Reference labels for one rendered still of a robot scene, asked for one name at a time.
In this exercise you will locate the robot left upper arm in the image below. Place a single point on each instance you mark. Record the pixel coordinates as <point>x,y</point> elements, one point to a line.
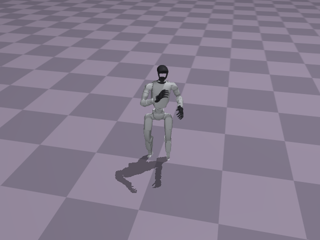
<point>176,91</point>

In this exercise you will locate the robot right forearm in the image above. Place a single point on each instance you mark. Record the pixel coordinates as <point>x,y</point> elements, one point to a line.
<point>148,102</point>

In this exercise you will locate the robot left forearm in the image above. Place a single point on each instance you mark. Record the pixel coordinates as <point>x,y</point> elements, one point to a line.
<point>180,102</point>

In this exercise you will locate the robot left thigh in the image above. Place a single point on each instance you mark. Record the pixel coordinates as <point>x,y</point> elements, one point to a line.
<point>168,124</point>

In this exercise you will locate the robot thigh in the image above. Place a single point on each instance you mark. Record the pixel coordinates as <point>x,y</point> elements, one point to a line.
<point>168,124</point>
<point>148,122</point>

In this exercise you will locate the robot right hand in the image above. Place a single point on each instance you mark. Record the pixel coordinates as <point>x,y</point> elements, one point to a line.
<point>161,95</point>

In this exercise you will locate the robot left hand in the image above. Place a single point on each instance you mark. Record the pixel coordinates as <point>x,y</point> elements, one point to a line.
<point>180,109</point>

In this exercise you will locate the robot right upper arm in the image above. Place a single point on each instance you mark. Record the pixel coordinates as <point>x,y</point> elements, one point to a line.
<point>146,92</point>

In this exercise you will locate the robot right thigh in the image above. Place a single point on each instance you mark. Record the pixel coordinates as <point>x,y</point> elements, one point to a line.
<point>148,122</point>

